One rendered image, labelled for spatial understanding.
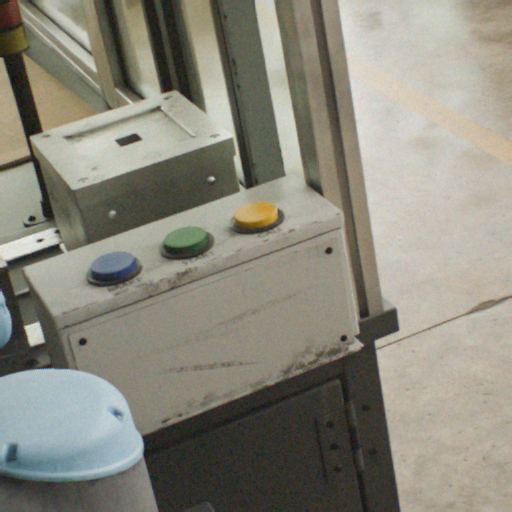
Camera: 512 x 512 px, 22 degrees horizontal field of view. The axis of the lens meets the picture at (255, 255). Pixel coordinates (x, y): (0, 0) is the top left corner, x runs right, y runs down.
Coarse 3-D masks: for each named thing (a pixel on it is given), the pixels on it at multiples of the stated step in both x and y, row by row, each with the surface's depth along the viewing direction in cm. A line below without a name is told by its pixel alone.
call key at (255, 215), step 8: (240, 208) 120; (248, 208) 119; (256, 208) 119; (264, 208) 119; (272, 208) 119; (240, 216) 118; (248, 216) 118; (256, 216) 118; (264, 216) 117; (272, 216) 118; (240, 224) 118; (248, 224) 117; (256, 224) 117; (264, 224) 117
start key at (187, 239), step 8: (176, 232) 118; (184, 232) 117; (192, 232) 117; (200, 232) 117; (168, 240) 117; (176, 240) 116; (184, 240) 116; (192, 240) 116; (200, 240) 116; (208, 240) 117; (168, 248) 116; (176, 248) 115; (184, 248) 115; (192, 248) 115; (200, 248) 116
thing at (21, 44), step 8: (0, 32) 150; (8, 32) 150; (16, 32) 151; (24, 32) 152; (0, 40) 150; (8, 40) 150; (16, 40) 151; (24, 40) 152; (0, 48) 151; (8, 48) 151; (16, 48) 151; (24, 48) 152; (0, 56) 151
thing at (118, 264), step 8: (104, 256) 116; (112, 256) 116; (120, 256) 115; (128, 256) 115; (96, 264) 115; (104, 264) 115; (112, 264) 114; (120, 264) 114; (128, 264) 114; (136, 264) 115; (96, 272) 114; (104, 272) 113; (112, 272) 113; (120, 272) 113; (128, 272) 114
